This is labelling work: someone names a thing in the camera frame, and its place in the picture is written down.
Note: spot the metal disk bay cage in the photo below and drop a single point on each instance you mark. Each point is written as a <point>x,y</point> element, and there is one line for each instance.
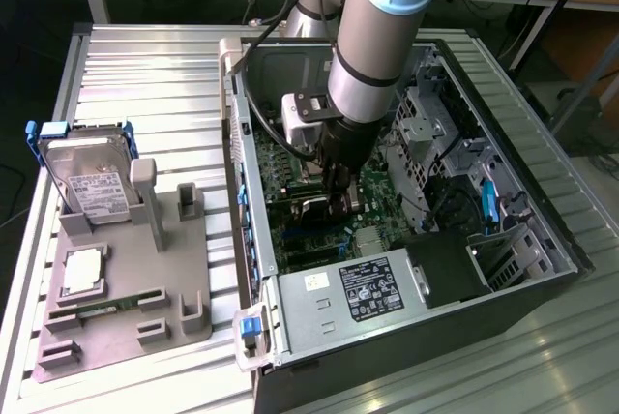
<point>421,143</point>

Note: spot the grey parts rack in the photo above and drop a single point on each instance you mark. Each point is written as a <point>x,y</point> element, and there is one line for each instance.
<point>121,288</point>

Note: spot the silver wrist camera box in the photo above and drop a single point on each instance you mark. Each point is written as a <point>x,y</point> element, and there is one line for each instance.
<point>300,128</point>

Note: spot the green motherboard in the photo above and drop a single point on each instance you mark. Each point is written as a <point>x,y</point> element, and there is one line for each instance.
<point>376,183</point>

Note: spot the black expansion slot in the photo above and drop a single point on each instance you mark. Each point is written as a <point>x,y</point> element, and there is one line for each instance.
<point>312,258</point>

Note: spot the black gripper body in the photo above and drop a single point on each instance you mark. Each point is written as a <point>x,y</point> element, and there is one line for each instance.
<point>348,148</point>

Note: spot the blue case latch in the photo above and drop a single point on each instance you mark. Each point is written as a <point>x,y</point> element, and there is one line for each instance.
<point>250,328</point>

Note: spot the green RAM stick in slot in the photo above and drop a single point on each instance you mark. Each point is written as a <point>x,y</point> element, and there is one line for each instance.
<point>300,187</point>

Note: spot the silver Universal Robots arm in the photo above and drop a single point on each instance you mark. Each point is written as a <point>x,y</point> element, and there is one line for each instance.
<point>377,37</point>

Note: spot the blue disk caddy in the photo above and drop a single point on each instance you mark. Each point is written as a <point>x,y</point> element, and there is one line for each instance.
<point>50,131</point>

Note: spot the silver CPU chip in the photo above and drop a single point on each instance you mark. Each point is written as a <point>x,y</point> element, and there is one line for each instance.
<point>83,273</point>

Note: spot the silver chipset heatsink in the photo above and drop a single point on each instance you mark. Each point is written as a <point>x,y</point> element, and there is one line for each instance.
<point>371,240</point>

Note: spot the open black PC case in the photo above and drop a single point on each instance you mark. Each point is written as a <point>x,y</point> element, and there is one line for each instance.
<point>483,336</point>

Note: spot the grey power supply unit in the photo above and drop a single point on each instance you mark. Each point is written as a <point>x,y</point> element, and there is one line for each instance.
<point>319,317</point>

